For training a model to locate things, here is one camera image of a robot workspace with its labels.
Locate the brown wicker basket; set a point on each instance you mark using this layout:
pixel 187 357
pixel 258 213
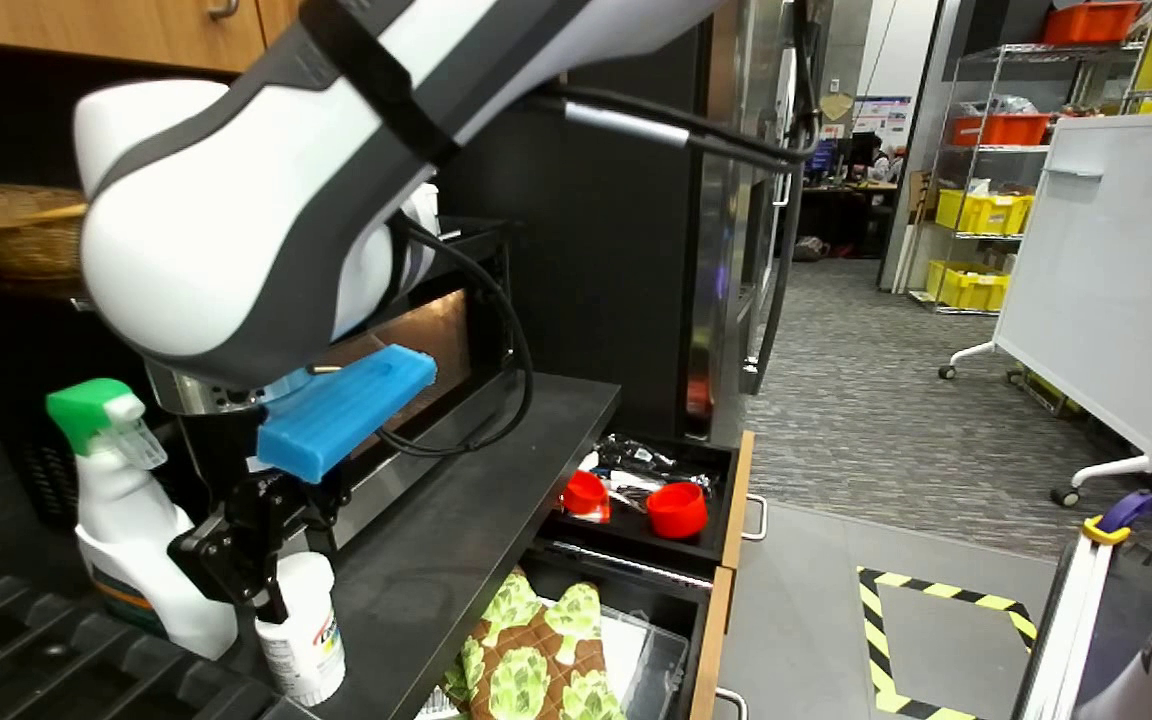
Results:
pixel 0 234

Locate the white rolling whiteboard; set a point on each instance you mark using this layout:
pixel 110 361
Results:
pixel 1111 280

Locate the wooden upper cabinets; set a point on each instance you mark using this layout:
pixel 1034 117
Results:
pixel 138 24

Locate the yellow storage bins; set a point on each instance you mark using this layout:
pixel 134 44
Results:
pixel 983 213

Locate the white pole purple clamp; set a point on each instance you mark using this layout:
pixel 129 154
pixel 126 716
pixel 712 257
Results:
pixel 1071 612

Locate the metal shelf rack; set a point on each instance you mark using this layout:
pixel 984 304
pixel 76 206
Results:
pixel 1001 160

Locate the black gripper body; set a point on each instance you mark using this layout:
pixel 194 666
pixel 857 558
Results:
pixel 269 502

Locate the red plastic cup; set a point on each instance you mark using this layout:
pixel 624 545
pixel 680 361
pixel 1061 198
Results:
pixel 678 511
pixel 584 497

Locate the white round bottle lid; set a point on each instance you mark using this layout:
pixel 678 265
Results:
pixel 305 562

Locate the small white cup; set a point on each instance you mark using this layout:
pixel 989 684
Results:
pixel 303 642

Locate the wooden drawer with oven mitt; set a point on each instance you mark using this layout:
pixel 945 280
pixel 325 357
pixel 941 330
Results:
pixel 680 626

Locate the white spray bottle green nozzle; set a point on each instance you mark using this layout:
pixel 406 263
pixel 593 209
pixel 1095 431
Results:
pixel 150 545

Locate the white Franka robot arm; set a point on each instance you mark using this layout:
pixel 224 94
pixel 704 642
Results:
pixel 269 202

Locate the silver packet in drawer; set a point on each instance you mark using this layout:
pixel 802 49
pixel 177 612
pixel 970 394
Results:
pixel 637 473

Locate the stainless steel microwave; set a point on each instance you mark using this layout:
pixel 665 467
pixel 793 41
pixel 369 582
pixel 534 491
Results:
pixel 443 346

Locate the green brown quilted oven mitt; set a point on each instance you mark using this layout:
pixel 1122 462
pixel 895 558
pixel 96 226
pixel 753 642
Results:
pixel 539 662

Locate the stainless steel refrigerator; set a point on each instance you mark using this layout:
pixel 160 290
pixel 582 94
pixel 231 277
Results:
pixel 630 265

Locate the red storage bin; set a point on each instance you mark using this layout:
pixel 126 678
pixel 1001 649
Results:
pixel 996 128
pixel 1089 24

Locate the black gas stove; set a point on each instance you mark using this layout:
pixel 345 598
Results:
pixel 59 666

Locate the wooden drawer with utensils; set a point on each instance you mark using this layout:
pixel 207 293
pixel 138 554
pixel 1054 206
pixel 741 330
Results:
pixel 720 494

